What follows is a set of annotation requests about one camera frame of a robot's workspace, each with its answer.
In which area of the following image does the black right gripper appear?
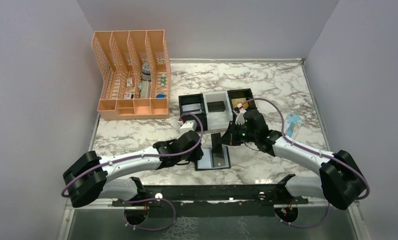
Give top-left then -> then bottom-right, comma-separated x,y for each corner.
218,120 -> 258,146

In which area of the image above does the black credit card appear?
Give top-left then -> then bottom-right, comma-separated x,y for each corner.
211,132 -> 223,154

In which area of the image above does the black leather card holder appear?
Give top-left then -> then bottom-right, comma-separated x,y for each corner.
194,145 -> 231,171

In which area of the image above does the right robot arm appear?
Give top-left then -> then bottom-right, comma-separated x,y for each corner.
220,109 -> 366,210

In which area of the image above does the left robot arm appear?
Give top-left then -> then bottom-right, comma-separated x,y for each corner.
61,130 -> 204,208

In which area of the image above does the white middle card bin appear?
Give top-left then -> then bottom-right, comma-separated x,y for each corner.
203,91 -> 233,131

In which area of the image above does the silver card in left bin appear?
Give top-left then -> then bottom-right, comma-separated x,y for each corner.
181,103 -> 203,115

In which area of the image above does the black card in white bin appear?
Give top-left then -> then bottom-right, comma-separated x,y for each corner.
207,101 -> 226,113

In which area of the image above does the gold credit card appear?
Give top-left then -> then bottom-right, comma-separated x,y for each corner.
231,97 -> 249,109

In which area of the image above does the black left card bin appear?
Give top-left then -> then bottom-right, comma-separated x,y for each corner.
178,93 -> 208,132

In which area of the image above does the green white small tube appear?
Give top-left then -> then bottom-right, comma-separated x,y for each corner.
160,74 -> 166,87

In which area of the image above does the blue nail clipper package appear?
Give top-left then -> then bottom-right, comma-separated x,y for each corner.
283,113 -> 303,139

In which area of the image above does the grey flat box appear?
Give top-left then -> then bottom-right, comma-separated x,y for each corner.
139,80 -> 151,99

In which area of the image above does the red white small box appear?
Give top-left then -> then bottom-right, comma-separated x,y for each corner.
123,92 -> 133,99

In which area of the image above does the peach plastic file organizer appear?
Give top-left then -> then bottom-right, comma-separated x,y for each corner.
91,29 -> 172,121

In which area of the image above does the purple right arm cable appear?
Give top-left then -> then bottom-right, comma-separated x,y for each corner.
237,97 -> 371,229

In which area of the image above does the black mounting rail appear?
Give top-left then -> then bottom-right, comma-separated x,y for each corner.
112,184 -> 308,218

